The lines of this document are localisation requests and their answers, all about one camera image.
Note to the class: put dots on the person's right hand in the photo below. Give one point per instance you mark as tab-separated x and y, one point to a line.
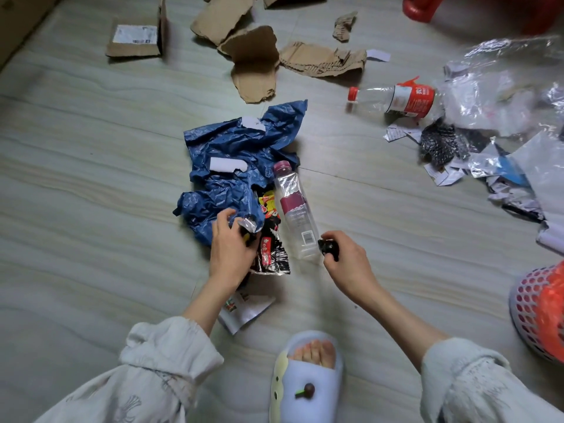
354	270

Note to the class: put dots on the person's left hand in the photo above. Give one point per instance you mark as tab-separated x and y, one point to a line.
231	257

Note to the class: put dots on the black patterned plastic piece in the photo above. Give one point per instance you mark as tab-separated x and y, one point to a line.
440	143
328	249

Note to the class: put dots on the black yellow snack wrapper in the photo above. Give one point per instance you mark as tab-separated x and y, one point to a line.
271	255

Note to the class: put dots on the white printed torn wrapper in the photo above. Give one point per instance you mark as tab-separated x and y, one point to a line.
246	310

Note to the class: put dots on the blue plastic bag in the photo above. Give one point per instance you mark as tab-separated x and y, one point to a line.
220	193

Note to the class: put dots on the clear bottle purple cap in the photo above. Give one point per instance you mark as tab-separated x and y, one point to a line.
295	207

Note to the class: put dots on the white paper strip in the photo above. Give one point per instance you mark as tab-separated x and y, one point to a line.
227	165

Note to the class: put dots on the pile of white paper scraps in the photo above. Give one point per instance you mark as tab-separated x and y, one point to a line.
445	176

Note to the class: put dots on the rounded white paper bit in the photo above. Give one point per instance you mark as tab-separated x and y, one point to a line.
253	123

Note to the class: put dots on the clear bottle red label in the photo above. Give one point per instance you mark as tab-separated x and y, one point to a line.
414	101

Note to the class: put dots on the blue white torn packet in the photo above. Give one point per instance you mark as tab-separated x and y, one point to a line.
513	171

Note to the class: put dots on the waste basket with red bag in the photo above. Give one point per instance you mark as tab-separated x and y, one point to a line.
542	312

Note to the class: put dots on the torn cardboard pieces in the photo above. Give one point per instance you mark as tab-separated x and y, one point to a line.
255	61

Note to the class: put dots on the clear crinkled plastic bag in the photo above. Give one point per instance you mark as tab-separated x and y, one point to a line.
484	101

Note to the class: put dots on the white rectangular paper slip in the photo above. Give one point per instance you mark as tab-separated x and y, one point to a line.
379	55

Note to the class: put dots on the person's right forearm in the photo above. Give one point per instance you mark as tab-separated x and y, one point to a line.
405	330

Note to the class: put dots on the person's left foot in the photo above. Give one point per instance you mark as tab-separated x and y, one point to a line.
315	352

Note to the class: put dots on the person's white left sleeve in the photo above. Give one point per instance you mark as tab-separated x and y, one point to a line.
150	374

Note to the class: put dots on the person's printed right sleeve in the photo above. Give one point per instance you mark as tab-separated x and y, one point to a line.
476	383

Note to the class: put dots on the light blue left slipper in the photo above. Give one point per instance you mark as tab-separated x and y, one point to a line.
317	405

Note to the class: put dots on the red plastic stool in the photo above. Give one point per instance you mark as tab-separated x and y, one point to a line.
432	6

